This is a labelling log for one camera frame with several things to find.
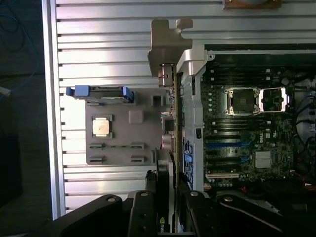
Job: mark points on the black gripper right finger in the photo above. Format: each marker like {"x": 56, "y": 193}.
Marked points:
{"x": 202, "y": 217}

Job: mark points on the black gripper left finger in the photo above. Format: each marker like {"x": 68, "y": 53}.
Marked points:
{"x": 143, "y": 214}

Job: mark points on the white expansion slot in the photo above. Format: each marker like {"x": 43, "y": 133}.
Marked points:
{"x": 222, "y": 176}

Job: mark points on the grey parts rack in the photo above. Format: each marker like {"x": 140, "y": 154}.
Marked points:
{"x": 123, "y": 153}

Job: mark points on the blue expansion slot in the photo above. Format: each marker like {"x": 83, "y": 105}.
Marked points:
{"x": 223, "y": 145}

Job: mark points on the silver chipset heatsink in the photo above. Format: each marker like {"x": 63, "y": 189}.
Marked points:
{"x": 263, "y": 159}

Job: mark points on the green motherboard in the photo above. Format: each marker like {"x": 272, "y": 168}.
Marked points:
{"x": 247, "y": 133}

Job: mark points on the copper-coloured CPU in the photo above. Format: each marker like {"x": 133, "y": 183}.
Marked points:
{"x": 100, "y": 127}

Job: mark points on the CPU socket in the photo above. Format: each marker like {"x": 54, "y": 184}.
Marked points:
{"x": 243, "y": 101}

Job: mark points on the hard disk in blue carrier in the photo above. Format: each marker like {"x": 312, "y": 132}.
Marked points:
{"x": 98, "y": 95}

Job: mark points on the metal socket cover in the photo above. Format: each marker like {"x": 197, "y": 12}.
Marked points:
{"x": 272, "y": 100}

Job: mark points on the open grey PC case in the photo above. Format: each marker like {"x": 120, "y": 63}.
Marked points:
{"x": 192, "y": 74}

